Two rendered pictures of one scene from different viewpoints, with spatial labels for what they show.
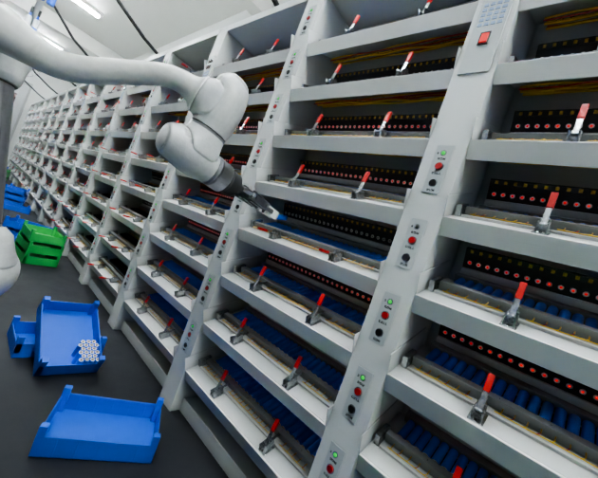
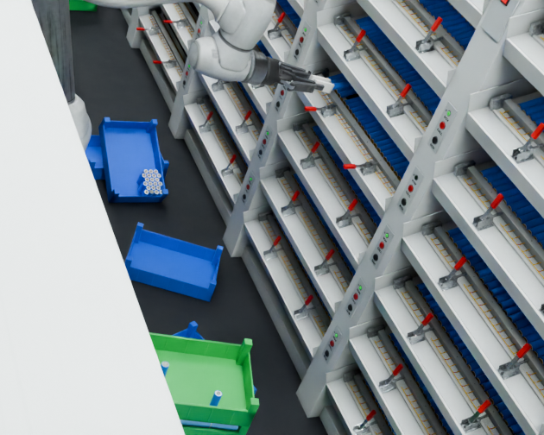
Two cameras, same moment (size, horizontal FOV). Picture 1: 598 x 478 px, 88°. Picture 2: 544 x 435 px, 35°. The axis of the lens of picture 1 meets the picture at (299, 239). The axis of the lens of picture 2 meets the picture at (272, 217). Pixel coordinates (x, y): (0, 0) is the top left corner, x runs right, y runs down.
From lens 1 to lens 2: 1.69 m
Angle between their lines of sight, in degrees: 39
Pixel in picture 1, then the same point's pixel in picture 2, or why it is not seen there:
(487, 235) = (452, 211)
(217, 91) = (239, 15)
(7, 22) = not seen: outside the picture
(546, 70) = (529, 72)
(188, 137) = (215, 59)
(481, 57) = (498, 20)
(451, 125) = (461, 85)
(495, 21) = not seen: outside the picture
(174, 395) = (235, 242)
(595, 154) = (519, 179)
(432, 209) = (429, 166)
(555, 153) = (504, 163)
